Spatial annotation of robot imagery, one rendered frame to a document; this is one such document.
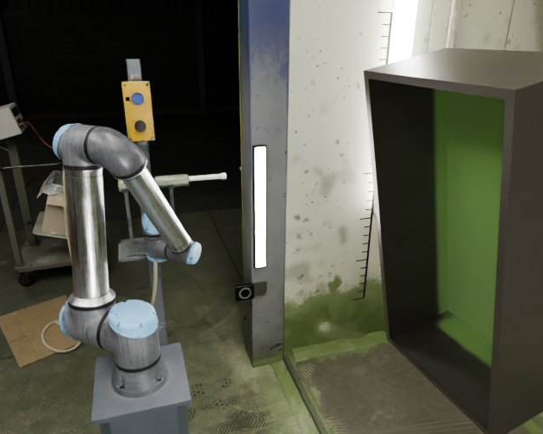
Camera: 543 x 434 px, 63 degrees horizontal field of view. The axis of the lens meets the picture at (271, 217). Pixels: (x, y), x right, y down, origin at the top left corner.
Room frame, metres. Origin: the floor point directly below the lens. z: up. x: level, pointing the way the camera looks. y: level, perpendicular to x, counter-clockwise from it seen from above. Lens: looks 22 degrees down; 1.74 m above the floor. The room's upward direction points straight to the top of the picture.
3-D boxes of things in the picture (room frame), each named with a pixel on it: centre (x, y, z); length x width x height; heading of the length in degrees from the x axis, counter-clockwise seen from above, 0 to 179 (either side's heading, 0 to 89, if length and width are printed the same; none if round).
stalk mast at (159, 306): (2.10, 0.62, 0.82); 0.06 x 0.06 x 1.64; 17
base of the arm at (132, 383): (1.23, 0.45, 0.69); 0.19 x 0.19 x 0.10
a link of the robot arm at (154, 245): (1.63, 0.46, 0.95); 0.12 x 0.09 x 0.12; 67
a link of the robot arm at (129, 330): (1.23, 0.46, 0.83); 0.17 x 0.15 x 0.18; 67
